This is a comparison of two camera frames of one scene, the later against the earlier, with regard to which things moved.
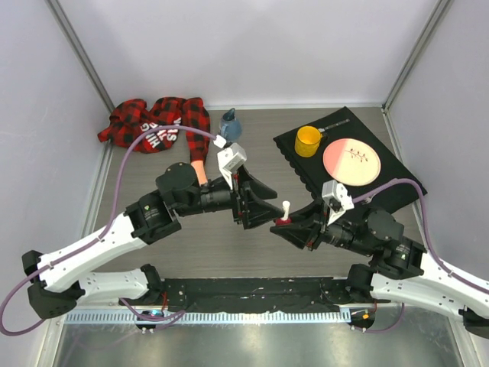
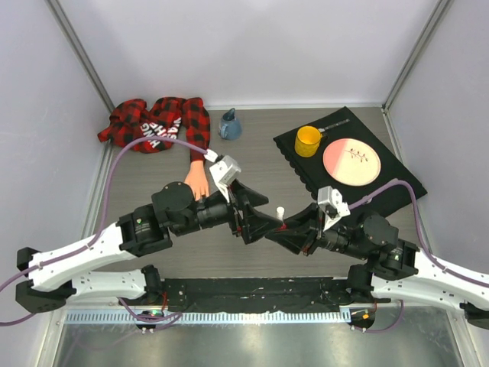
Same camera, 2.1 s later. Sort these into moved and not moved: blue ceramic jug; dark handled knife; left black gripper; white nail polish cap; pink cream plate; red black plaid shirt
Moved: white nail polish cap; left black gripper
Not moved: blue ceramic jug; red black plaid shirt; dark handled knife; pink cream plate
